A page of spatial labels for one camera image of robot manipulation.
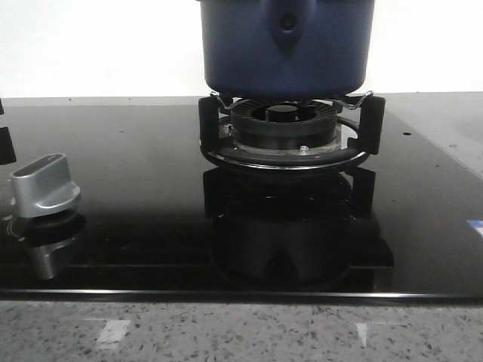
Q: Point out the silver right stove knob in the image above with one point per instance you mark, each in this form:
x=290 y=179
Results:
x=44 y=187

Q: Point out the white counter tape marker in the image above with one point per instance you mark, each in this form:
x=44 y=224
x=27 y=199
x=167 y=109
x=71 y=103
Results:
x=362 y=329
x=112 y=333

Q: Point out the white counter tape marker left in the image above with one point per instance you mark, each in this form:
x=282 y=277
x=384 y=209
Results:
x=112 y=333

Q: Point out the left black burner pot support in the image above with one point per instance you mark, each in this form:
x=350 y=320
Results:
x=7 y=153

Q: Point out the blue cooking pot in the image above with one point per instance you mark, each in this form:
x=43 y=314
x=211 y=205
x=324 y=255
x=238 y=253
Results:
x=286 y=50

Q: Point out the right black burner pot support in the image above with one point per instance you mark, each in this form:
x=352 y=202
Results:
x=358 y=132

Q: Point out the black burner pot support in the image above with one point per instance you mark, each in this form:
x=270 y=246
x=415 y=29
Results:
x=358 y=132
x=7 y=153

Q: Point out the right black gas burner head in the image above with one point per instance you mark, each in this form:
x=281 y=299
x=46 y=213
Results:
x=270 y=125

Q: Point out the black glass gas cooktop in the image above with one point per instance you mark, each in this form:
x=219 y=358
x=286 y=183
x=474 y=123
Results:
x=156 y=221

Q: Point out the blue white cooktop sticker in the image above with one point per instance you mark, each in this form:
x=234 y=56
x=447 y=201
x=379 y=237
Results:
x=477 y=225

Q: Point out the white counter tape marker right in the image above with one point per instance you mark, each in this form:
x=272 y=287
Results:
x=362 y=329

